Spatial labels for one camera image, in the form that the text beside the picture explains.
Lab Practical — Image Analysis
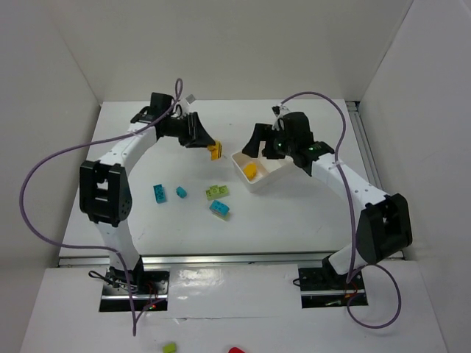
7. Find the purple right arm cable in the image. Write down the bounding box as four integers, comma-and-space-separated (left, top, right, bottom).
279, 90, 402, 329

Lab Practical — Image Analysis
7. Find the small teal lego block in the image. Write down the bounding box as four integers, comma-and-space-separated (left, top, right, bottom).
176, 186, 188, 199

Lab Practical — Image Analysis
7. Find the green lego brick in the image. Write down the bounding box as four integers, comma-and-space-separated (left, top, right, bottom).
205, 185, 230, 201

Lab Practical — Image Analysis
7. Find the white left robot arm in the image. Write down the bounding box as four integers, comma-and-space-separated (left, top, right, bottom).
79, 93, 222, 286

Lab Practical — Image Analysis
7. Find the red object at edge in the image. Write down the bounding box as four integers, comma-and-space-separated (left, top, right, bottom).
228, 346, 246, 353

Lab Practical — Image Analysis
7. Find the white three-compartment container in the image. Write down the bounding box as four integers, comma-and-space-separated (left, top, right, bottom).
231, 151, 295, 193

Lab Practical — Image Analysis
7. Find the light blue rounded lego block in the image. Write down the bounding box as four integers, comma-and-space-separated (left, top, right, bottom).
209, 200, 230, 220

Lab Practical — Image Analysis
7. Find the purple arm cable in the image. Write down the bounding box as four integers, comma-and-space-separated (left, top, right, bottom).
18, 77, 184, 338
279, 90, 402, 329

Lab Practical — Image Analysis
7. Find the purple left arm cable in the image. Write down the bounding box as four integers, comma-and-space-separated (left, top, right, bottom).
18, 77, 184, 338

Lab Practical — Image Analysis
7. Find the green lego brick foreground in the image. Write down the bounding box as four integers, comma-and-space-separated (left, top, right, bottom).
162, 342, 177, 353

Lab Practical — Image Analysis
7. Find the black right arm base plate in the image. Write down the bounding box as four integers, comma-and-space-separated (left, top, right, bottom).
292, 267, 368, 309

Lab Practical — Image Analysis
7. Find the teal two-by-two lego brick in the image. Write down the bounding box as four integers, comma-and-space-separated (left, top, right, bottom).
153, 184, 167, 204

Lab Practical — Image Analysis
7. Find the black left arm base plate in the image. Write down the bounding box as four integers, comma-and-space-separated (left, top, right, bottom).
99, 271, 170, 313

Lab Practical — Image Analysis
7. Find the yellow striped lego brick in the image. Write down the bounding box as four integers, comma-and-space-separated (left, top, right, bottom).
207, 140, 222, 161

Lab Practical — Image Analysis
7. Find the aluminium table edge rail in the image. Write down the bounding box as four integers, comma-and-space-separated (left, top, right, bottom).
57, 252, 328, 268

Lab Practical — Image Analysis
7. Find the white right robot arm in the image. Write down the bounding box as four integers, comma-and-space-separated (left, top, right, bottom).
242, 112, 412, 279

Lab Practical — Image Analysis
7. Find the yellow butterfly lego block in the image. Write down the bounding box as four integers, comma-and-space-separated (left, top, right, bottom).
243, 163, 258, 181

